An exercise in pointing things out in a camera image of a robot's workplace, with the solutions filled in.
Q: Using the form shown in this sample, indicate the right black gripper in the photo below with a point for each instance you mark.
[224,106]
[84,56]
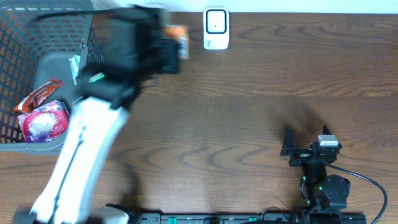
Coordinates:
[301,155]

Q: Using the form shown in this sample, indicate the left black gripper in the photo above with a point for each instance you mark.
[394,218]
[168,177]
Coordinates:
[171,56]

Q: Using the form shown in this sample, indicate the small orange snack packet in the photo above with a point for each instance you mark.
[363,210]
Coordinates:
[180,33]

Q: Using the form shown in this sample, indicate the teal white snack wrapper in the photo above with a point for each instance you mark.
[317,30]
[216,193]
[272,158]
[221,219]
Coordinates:
[75,66]

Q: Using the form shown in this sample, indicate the red purple snack bag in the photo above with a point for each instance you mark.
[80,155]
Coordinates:
[45,123]

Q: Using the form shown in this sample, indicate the brown orange candy bar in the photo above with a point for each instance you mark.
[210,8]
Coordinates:
[38,96]

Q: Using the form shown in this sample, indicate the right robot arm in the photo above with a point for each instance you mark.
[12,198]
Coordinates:
[326,195]

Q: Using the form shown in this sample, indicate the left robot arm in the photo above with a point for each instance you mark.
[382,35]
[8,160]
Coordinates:
[109,81]

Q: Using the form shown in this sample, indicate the white barcode scanner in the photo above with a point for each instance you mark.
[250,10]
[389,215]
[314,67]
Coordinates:
[215,28]

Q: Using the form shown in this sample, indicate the grey plastic mesh basket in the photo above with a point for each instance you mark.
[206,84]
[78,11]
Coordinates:
[37,39]

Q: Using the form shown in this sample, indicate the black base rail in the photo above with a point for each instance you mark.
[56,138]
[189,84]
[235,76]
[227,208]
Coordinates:
[273,217]

